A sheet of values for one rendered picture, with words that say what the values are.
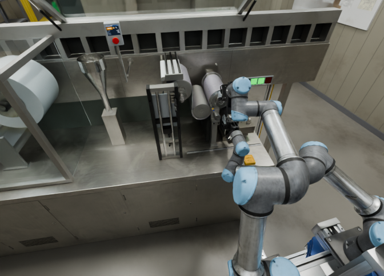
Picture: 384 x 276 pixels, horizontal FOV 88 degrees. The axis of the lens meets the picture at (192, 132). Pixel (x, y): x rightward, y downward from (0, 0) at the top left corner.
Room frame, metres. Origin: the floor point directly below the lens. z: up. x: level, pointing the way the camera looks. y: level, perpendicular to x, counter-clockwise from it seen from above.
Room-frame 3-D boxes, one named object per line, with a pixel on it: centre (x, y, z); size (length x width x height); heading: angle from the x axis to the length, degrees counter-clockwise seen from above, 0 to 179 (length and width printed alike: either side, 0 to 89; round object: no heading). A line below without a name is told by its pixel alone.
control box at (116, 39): (1.03, 0.36, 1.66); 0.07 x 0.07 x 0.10; 18
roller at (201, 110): (1.18, -0.05, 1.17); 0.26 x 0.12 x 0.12; 7
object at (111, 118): (1.09, 0.54, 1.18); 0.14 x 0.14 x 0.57
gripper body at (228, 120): (0.96, -0.26, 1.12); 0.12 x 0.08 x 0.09; 7
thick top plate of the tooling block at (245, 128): (1.26, -0.34, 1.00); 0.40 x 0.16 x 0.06; 7
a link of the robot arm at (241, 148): (0.81, -0.28, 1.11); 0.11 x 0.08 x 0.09; 7
